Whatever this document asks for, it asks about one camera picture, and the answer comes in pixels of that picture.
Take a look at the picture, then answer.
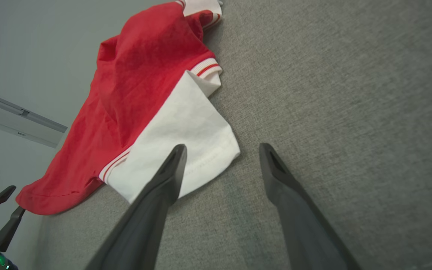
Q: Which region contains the red and white jersey shirt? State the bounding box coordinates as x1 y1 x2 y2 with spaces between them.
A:
15 0 241 216

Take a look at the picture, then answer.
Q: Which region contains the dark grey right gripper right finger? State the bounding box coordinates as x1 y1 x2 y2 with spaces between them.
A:
258 142 363 270

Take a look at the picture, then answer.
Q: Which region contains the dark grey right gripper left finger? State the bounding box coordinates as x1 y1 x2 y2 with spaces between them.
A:
85 144 188 270

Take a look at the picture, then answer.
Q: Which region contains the grey fabric sofa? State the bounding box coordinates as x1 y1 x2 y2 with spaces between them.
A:
32 0 432 270

